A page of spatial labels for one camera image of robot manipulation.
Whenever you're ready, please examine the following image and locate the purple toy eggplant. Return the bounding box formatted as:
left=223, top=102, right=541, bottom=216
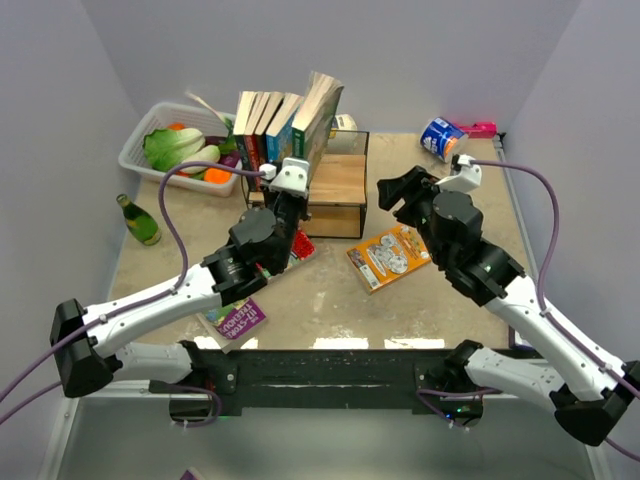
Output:
left=219, top=151, right=242, bottom=168

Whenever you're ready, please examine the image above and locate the black front frame bar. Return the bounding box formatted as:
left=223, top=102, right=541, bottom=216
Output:
left=149, top=344, right=506, bottom=419

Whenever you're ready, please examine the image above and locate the pink box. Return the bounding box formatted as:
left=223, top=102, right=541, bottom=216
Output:
left=458, top=122, right=498, bottom=139

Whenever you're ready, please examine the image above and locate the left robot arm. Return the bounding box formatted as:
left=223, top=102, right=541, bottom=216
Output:
left=50, top=192, right=308, bottom=398

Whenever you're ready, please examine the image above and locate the orange back cover book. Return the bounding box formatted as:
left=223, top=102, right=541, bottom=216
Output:
left=346, top=224, right=431, bottom=294

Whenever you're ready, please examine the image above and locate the red treehouse book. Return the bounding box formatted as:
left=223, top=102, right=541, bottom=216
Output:
left=257, top=228, right=319, bottom=286

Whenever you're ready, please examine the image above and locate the white plastic basket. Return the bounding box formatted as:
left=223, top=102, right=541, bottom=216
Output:
left=118, top=102, right=235, bottom=182

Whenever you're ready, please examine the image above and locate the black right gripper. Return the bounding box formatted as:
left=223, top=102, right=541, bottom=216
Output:
left=376, top=165, right=448, bottom=266

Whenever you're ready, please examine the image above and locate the wood and wire shelf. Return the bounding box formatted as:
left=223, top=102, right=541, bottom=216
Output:
left=242, top=128, right=371, bottom=240

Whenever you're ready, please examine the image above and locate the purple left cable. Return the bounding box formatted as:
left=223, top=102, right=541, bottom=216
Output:
left=0, top=160, right=269, bottom=426

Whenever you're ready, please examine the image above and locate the purple 117-storey treehouse book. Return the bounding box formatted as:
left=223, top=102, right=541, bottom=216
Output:
left=196, top=298, right=267, bottom=354

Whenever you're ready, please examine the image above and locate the white toy radish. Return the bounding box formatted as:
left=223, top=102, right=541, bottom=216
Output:
left=181, top=145, right=221, bottom=175

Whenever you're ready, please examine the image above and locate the black floral cover book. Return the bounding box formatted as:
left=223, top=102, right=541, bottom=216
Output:
left=233, top=91, right=257, bottom=171

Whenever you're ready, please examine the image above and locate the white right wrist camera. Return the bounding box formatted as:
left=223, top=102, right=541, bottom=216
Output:
left=436, top=154, right=482, bottom=194

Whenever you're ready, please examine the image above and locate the red back cover book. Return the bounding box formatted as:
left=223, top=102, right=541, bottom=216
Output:
left=245, top=91, right=271, bottom=171

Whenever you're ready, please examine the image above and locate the toy cabbage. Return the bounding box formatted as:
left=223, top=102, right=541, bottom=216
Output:
left=142, top=128, right=205, bottom=172

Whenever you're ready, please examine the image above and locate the blue 26-storey treehouse book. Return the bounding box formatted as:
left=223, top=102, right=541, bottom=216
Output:
left=265, top=93, right=304, bottom=164

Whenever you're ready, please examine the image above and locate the dark brown cover book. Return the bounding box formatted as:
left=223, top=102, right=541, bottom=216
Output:
left=254, top=91, right=285, bottom=165

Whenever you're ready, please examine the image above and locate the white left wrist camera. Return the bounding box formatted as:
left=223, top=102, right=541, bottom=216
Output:
left=259, top=157, right=310, bottom=199

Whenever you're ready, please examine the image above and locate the green back cover book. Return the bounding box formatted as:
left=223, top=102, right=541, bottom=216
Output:
left=292, top=71, right=344, bottom=182

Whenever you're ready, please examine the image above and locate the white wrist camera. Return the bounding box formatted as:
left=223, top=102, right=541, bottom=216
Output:
left=259, top=157, right=310, bottom=199
left=436, top=154, right=482, bottom=194

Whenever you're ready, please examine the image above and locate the orange toy carrot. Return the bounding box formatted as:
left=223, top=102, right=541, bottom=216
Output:
left=203, top=168, right=232, bottom=185

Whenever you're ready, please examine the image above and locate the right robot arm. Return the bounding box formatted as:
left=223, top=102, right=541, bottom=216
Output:
left=377, top=166, right=639, bottom=446

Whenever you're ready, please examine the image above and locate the green glass bottle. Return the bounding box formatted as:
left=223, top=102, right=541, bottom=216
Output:
left=116, top=194, right=162, bottom=246

